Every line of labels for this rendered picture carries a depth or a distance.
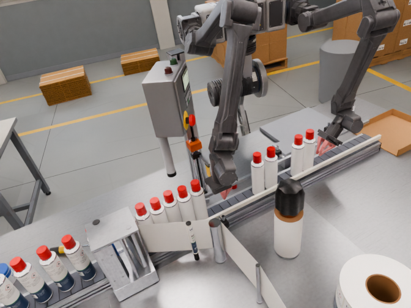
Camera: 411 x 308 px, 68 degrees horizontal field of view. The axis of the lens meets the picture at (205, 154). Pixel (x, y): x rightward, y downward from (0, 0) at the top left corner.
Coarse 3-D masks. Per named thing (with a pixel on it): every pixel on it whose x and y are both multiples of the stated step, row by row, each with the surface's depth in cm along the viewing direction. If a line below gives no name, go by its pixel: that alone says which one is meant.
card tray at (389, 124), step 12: (372, 120) 165; (384, 120) 167; (396, 120) 165; (408, 120) 163; (360, 132) 161; (372, 132) 160; (384, 132) 158; (396, 132) 157; (408, 132) 156; (384, 144) 150; (396, 144) 149; (408, 144) 143
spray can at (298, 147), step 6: (294, 138) 123; (300, 138) 121; (294, 144) 125; (300, 144) 123; (294, 150) 125; (300, 150) 124; (294, 156) 126; (300, 156) 126; (294, 162) 128; (300, 162) 128; (294, 168) 130; (300, 168) 130; (294, 174) 132
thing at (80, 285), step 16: (352, 144) 147; (320, 160) 140; (336, 160) 139; (288, 176) 134; (272, 192) 128; (208, 208) 125; (224, 208) 124; (240, 208) 123; (80, 288) 103; (32, 304) 101; (48, 304) 100
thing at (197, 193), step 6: (192, 180) 109; (198, 180) 109; (192, 186) 108; (198, 186) 108; (192, 192) 110; (198, 192) 109; (192, 198) 111; (198, 198) 110; (204, 198) 113; (198, 204) 112; (204, 204) 113; (198, 210) 114; (204, 210) 115; (198, 216) 116; (204, 216) 116
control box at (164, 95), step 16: (160, 64) 96; (144, 80) 87; (160, 80) 86; (176, 80) 86; (160, 96) 88; (176, 96) 88; (160, 112) 91; (176, 112) 91; (192, 112) 105; (160, 128) 95; (176, 128) 94
